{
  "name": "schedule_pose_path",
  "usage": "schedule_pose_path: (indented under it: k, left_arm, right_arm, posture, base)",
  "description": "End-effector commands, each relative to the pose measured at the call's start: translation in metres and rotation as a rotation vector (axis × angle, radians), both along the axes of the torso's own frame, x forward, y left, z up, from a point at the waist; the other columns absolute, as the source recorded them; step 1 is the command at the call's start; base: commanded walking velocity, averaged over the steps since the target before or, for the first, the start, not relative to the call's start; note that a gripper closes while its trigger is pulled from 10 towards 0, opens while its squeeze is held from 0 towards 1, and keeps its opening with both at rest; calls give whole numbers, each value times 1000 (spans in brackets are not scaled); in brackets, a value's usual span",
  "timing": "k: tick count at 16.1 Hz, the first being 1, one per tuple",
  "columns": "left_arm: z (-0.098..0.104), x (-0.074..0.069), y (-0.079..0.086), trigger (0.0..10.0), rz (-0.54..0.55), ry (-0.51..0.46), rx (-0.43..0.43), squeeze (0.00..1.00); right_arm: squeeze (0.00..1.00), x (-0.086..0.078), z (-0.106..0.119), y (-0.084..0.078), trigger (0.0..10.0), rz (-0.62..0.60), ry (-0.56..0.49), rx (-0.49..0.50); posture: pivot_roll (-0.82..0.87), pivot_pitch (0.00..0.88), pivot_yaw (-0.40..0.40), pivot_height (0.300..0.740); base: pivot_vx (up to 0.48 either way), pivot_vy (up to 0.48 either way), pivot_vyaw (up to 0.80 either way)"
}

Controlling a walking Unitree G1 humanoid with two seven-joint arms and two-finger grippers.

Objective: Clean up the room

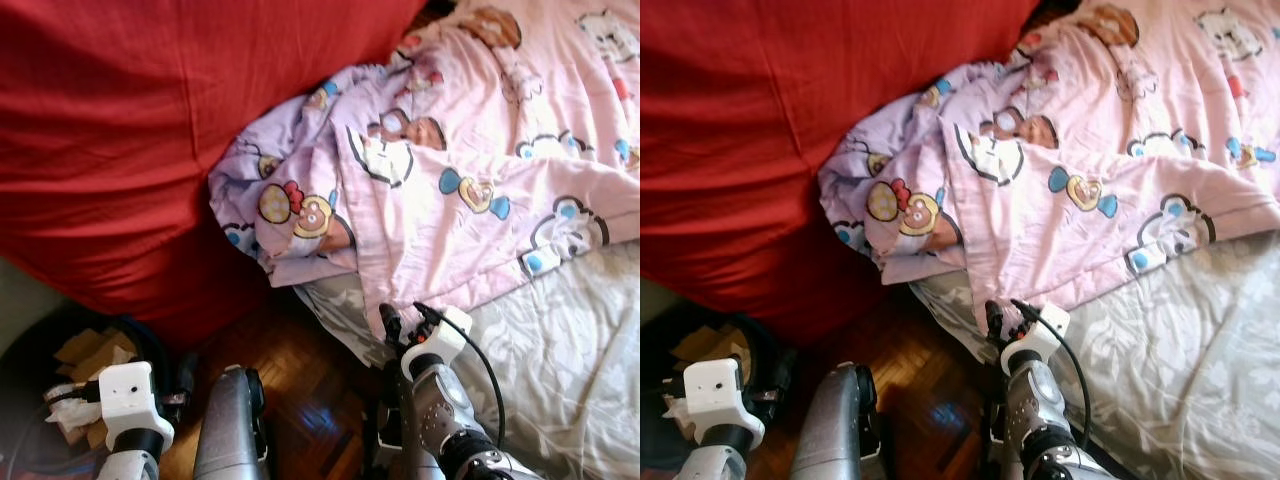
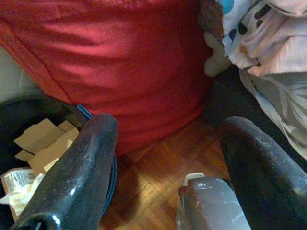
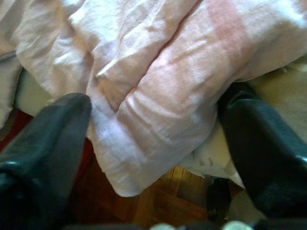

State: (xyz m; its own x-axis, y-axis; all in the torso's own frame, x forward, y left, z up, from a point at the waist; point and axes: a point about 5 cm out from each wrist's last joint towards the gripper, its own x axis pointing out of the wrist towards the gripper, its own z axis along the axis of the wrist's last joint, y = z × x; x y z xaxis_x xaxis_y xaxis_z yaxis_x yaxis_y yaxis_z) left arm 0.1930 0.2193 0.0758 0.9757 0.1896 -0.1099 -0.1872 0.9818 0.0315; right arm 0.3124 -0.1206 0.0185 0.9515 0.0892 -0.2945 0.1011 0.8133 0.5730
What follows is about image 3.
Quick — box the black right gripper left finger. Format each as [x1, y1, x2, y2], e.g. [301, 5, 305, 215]
[0, 92, 93, 230]

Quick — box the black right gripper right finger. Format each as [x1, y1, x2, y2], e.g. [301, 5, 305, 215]
[217, 82, 307, 219]

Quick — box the pink cartoon print quilt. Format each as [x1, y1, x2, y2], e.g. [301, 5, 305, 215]
[0, 0, 307, 197]

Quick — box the beige floral bedspread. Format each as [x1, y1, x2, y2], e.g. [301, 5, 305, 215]
[14, 57, 307, 192]

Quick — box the black robot right foot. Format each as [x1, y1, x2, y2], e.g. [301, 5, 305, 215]
[207, 178, 232, 221]

